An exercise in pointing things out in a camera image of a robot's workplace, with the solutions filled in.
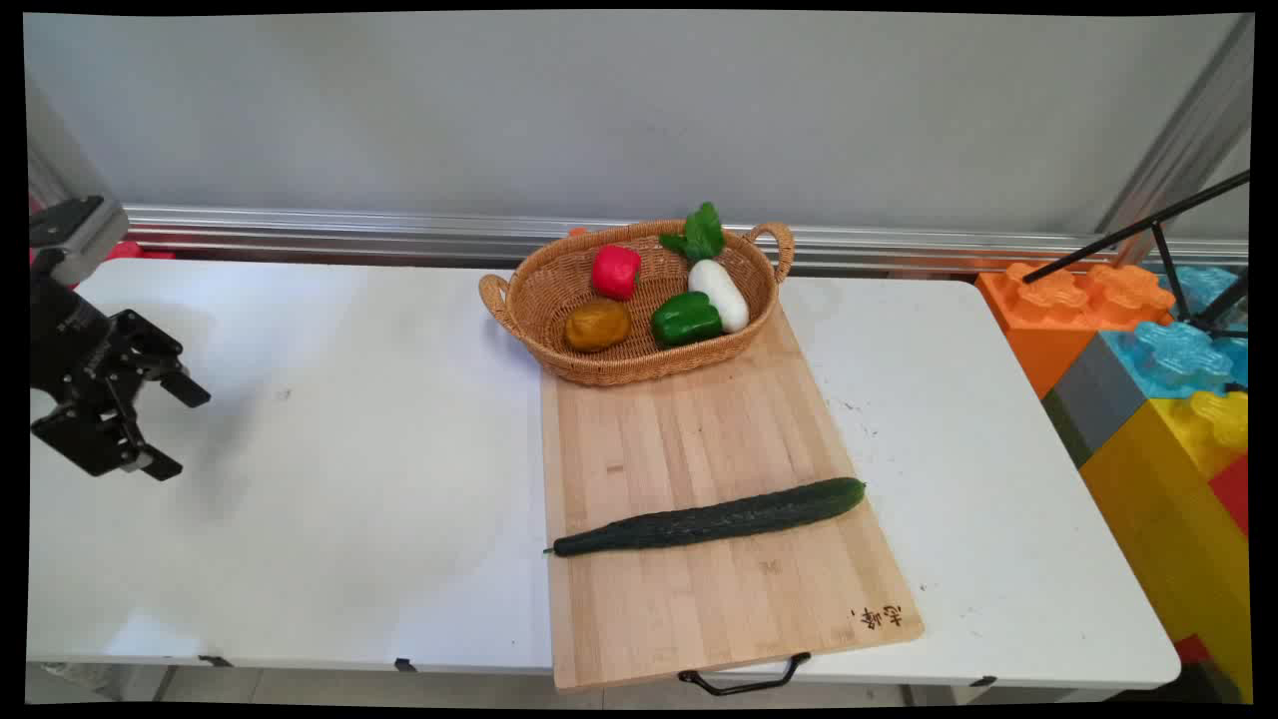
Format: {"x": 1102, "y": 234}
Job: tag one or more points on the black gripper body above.
{"x": 70, "y": 340}

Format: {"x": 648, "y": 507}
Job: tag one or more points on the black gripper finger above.
{"x": 160, "y": 359}
{"x": 95, "y": 439}

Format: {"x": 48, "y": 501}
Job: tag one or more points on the brown toy potato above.
{"x": 597, "y": 326}

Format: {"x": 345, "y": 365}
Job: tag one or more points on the woven wicker basket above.
{"x": 589, "y": 350}

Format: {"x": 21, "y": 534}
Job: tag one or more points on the red toy bell pepper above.
{"x": 615, "y": 272}

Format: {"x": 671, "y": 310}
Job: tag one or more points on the green toy bell pepper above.
{"x": 685, "y": 320}

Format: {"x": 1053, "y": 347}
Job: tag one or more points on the wooden cutting board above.
{"x": 699, "y": 439}

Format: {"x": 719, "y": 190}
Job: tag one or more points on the white toy radish with leaves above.
{"x": 721, "y": 292}

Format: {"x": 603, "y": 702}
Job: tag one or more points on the dark green cucumber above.
{"x": 709, "y": 519}

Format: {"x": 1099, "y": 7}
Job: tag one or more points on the orange giant building block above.
{"x": 1038, "y": 330}

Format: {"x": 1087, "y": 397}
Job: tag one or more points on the grey giant building block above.
{"x": 1098, "y": 394}

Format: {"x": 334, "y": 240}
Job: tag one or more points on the black tripod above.
{"x": 1158, "y": 225}

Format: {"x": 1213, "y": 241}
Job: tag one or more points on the blue giant building block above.
{"x": 1168, "y": 355}

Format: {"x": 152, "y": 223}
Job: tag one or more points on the yellow giant building block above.
{"x": 1158, "y": 519}

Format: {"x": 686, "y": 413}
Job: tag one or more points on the red giant building block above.
{"x": 1232, "y": 491}

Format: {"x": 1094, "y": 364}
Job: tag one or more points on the wrist camera with black bracket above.
{"x": 75, "y": 235}

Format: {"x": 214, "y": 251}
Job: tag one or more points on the horizontal aluminium rail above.
{"x": 399, "y": 235}

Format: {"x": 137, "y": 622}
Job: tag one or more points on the slanted aluminium post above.
{"x": 1183, "y": 130}

